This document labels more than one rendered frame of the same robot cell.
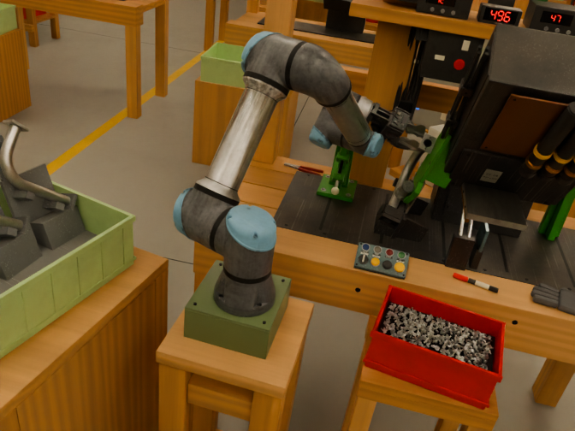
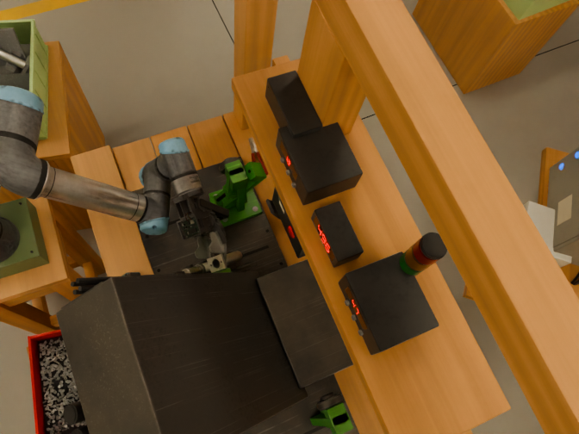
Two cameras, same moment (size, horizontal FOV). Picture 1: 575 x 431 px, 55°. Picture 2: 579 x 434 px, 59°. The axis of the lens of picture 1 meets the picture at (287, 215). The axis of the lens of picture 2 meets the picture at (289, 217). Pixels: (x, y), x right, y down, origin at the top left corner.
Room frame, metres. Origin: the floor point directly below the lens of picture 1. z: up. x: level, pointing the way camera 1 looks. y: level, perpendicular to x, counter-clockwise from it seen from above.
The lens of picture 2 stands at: (1.46, -0.73, 2.56)
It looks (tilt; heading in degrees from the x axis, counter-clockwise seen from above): 69 degrees down; 43
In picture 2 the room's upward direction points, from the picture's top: 17 degrees clockwise
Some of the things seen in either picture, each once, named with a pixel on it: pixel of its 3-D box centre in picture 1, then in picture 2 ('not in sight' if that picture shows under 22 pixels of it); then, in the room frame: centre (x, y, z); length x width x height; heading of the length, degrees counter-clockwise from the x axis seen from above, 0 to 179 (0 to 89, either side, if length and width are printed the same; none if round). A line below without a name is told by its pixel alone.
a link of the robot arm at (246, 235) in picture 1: (247, 239); not in sight; (1.07, 0.08, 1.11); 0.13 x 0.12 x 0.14; 59
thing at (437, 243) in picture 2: not in sight; (429, 249); (1.89, -0.69, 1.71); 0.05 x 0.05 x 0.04
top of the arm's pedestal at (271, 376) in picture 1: (240, 330); (9, 251); (1.06, 0.08, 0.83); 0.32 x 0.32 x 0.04; 80
